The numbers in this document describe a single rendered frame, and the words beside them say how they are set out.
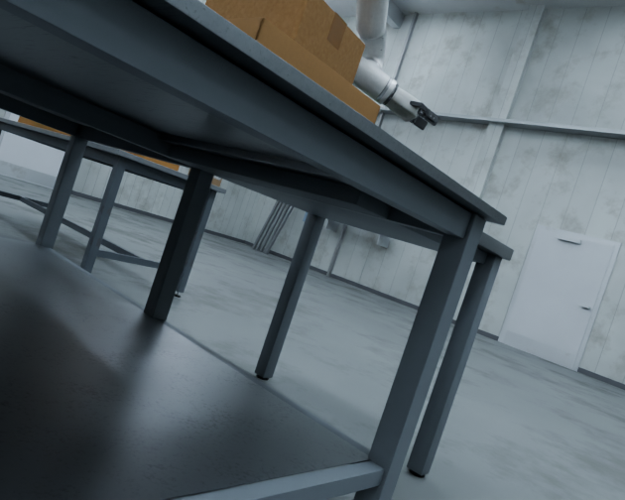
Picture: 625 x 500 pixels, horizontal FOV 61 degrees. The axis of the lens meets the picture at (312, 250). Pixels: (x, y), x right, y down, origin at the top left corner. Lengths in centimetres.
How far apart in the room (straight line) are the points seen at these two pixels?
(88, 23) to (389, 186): 54
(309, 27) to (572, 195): 917
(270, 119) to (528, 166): 992
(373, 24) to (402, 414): 104
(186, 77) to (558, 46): 1088
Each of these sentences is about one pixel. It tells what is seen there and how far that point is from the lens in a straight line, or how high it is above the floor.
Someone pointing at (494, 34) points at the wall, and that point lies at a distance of 1201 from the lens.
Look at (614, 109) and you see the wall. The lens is 1055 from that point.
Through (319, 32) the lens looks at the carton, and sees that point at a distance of 120.
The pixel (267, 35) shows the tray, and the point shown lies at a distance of 68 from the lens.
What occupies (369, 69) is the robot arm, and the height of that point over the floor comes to 118.
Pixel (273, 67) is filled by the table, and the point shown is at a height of 81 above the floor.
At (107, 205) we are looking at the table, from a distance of 323.
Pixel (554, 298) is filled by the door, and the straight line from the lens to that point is 981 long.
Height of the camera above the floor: 64
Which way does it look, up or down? 1 degrees down
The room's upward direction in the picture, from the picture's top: 19 degrees clockwise
